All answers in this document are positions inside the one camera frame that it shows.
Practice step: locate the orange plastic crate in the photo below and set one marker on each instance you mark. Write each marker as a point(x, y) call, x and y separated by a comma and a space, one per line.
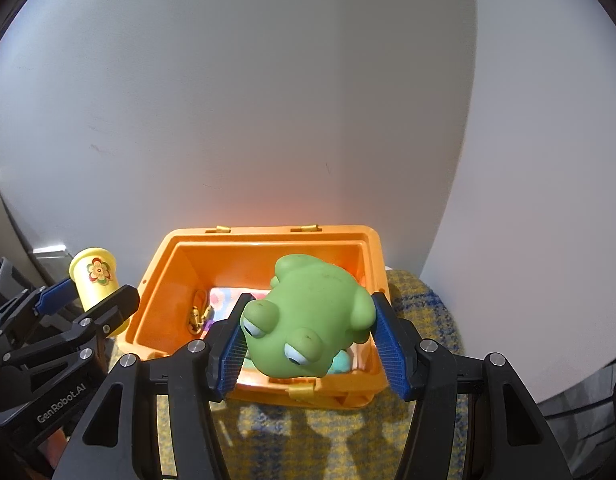
point(178, 285)

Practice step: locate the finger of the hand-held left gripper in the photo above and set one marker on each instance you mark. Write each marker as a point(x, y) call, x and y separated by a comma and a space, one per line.
point(53, 296)
point(113, 307)

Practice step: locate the yellow toy container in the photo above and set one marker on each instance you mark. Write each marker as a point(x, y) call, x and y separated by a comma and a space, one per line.
point(95, 280)

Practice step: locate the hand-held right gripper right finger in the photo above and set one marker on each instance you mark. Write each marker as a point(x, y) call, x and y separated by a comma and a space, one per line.
point(390, 350)

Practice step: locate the yellow blue woven blanket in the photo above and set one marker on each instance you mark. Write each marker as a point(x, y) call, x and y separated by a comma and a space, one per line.
point(428, 300)

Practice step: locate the green rubber frog toy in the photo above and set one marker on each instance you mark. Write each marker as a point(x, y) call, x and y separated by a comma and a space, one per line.
point(313, 310)

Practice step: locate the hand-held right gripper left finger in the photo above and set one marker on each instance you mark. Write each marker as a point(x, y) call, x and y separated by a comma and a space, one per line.
point(230, 360)

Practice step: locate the teal star plush toy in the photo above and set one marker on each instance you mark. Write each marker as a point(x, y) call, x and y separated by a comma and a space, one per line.
point(342, 361)

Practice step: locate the pink patterned toy box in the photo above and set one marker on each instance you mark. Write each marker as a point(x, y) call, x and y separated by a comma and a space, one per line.
point(223, 300)

